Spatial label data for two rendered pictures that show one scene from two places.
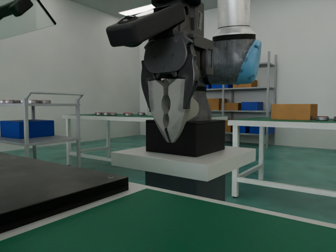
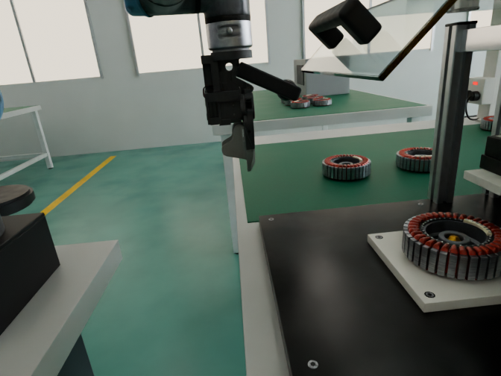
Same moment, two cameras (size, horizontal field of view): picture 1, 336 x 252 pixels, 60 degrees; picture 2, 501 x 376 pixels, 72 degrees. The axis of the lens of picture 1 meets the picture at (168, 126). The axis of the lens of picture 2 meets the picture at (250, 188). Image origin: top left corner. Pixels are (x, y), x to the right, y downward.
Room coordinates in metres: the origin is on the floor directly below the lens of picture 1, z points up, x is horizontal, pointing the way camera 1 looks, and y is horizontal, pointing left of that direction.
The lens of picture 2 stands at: (0.80, 0.49, 1.02)
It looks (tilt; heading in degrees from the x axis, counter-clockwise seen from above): 20 degrees down; 232
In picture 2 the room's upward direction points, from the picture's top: 5 degrees counter-clockwise
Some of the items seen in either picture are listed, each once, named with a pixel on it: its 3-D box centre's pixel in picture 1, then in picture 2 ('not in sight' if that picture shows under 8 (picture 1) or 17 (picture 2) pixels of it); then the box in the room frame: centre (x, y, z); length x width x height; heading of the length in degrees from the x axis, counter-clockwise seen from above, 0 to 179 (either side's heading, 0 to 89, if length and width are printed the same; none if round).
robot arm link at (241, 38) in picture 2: not in sight; (229, 38); (0.43, -0.01, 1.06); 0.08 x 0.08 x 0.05
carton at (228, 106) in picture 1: (232, 106); not in sight; (6.77, -1.50, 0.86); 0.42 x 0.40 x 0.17; 54
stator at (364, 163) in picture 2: not in sight; (346, 166); (0.14, 0.01, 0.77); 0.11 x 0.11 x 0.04
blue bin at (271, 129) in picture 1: (262, 127); not in sight; (6.36, -2.06, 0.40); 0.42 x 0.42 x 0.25; 54
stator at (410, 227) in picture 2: not in sight; (453, 242); (0.39, 0.35, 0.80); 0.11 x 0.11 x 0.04
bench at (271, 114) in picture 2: not in sight; (292, 146); (-1.08, -1.37, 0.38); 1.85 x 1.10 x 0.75; 54
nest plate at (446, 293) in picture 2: not in sight; (450, 260); (0.39, 0.35, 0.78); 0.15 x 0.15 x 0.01; 54
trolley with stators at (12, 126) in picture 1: (32, 141); not in sight; (3.08, 1.44, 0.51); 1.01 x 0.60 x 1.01; 54
